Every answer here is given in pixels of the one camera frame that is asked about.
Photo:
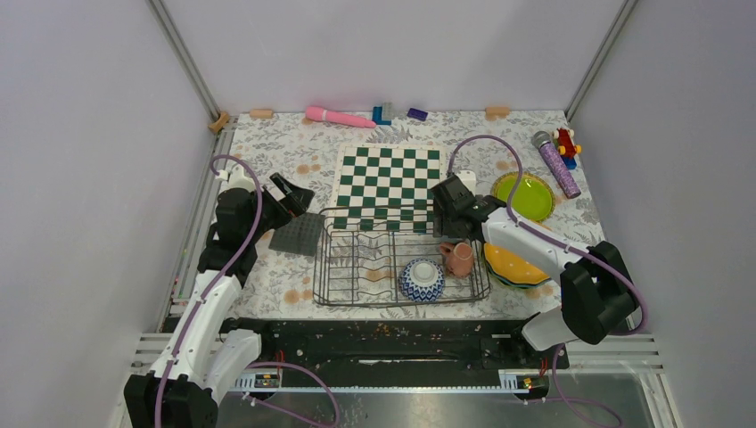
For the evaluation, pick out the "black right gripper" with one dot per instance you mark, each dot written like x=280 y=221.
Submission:
x=441 y=225

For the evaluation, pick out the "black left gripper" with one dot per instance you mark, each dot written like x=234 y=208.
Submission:
x=296 y=200

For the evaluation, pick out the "pink mug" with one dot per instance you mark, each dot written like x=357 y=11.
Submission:
x=459 y=258

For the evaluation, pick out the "orange dotted plate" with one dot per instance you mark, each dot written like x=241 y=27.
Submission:
x=511 y=266

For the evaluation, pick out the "blue white patterned bowl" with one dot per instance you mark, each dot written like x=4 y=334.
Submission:
x=421 y=280

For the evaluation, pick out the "plain lime green plate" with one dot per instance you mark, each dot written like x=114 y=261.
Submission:
x=533 y=198

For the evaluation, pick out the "metal wire dish rack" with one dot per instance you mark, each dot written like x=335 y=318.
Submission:
x=364 y=250

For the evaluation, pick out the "teal dotted plate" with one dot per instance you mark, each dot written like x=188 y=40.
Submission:
x=506 y=282

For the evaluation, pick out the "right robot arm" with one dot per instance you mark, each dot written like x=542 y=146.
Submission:
x=596 y=292

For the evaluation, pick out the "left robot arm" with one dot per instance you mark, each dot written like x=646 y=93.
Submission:
x=187 y=382

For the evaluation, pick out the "grey lego baseplate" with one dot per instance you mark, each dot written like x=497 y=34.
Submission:
x=300 y=236

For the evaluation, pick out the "green white chessboard mat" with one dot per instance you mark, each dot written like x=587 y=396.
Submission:
x=385 y=188

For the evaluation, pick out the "floral tablecloth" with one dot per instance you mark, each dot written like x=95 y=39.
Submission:
x=282 y=285

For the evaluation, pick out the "pink cylindrical toy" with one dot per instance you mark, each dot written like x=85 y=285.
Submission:
x=321 y=114

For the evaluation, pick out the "wooden block back left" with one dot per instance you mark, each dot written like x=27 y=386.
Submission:
x=261 y=113

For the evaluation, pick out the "wooden block back right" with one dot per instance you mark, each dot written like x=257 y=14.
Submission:
x=493 y=113

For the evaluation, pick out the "purple lego brick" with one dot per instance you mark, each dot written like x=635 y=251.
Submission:
x=417 y=114

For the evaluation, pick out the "purple glitter microphone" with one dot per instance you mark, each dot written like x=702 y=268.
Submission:
x=542 y=141

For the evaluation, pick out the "wooden corner block left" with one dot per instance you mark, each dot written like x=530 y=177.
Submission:
x=216 y=126

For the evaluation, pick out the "blue grey lego bricks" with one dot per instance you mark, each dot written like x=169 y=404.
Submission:
x=382 y=115

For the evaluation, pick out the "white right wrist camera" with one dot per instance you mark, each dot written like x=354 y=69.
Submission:
x=468 y=178

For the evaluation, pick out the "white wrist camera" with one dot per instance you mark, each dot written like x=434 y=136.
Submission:
x=236 y=177
x=468 y=178

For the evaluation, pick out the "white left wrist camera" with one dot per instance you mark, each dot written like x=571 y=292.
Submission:
x=236 y=177

